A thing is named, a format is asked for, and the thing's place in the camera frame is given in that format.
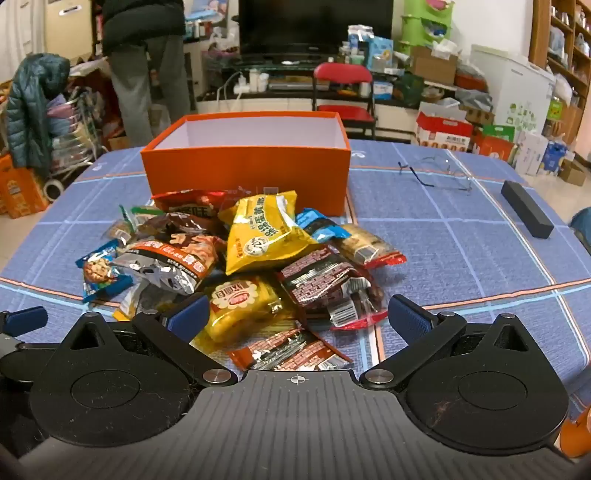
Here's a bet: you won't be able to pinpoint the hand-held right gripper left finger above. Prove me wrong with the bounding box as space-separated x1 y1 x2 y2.
58 293 238 387

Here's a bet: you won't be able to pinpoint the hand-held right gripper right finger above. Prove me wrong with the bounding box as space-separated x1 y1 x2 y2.
360 294 539 387

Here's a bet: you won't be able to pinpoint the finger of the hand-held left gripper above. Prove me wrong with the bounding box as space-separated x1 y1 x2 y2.
0 306 48 337

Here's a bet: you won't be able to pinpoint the yellow packet red label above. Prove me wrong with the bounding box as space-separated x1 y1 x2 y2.
191 275 283 354

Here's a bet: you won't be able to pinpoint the orange silver snack packet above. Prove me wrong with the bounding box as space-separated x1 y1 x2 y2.
111 232 221 296

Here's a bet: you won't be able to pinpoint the tan cracker packet red edges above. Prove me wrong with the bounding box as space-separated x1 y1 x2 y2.
331 224 407 270

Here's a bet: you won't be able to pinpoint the small blue snack packet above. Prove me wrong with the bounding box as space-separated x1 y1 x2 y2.
76 239 134 304

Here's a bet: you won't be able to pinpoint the dark red clear snack packet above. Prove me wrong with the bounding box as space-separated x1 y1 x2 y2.
275 244 389 331

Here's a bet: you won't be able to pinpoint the small tan snack packet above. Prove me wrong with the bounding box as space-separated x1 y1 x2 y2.
103 220 136 246

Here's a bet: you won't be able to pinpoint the brown striped snack packet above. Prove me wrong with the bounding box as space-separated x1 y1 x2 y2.
229 327 355 372

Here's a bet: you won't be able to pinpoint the large yellow snack packet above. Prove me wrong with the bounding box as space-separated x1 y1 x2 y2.
218 190 324 274

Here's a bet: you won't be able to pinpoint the green white snack packet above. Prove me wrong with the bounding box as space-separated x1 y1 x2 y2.
119 204 165 228

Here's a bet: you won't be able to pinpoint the blue black snack packet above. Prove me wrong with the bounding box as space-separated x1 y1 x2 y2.
295 208 354 244

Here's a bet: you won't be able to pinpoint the orange cardboard box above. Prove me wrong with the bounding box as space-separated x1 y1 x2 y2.
140 111 352 217

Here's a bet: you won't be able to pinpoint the blue checked tablecloth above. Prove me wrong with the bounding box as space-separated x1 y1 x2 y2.
0 138 591 457

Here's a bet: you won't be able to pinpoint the eyeglasses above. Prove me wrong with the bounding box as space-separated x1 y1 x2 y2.
398 156 474 195

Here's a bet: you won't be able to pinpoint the black rectangular case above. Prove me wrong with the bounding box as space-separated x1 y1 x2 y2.
501 180 555 240

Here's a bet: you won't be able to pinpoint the red white carton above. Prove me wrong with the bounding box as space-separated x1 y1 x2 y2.
414 111 474 153

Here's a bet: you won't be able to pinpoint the orange gift box green top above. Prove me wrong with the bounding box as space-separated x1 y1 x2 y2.
475 124 516 163

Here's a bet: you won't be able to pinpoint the white box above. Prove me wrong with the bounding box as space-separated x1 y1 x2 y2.
514 131 549 177

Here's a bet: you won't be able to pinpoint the dark green down jacket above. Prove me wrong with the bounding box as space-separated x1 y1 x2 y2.
6 52 71 169

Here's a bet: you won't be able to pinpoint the small blue carton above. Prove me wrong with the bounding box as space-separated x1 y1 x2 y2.
544 141 567 177

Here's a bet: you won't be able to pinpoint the small brown cardboard box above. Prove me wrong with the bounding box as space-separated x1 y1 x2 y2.
560 159 588 186

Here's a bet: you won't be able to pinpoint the white power strip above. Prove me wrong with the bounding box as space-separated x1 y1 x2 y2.
232 69 269 96

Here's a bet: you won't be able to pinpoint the black white tv stand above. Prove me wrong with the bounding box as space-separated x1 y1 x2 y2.
198 54 419 136

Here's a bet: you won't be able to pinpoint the red folding chair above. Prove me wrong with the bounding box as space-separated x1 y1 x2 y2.
312 62 378 139

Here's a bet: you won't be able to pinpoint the white chest freezer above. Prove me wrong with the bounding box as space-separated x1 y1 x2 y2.
470 44 556 127

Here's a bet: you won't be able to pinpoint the large brown cardboard box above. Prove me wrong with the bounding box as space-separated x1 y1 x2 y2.
408 45 459 86

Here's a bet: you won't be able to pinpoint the blue white carton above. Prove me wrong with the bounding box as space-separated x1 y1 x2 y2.
368 37 394 71

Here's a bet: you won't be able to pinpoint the green plastic drawer tower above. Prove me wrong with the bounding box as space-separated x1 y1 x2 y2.
400 0 456 48

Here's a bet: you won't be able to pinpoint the black television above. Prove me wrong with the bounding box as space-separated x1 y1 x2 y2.
238 0 394 56

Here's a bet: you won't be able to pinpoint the wooden open shelf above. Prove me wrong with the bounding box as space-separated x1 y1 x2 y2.
528 0 591 86

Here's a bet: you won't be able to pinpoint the metal wire cart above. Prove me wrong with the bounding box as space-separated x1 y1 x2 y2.
45 87 101 177

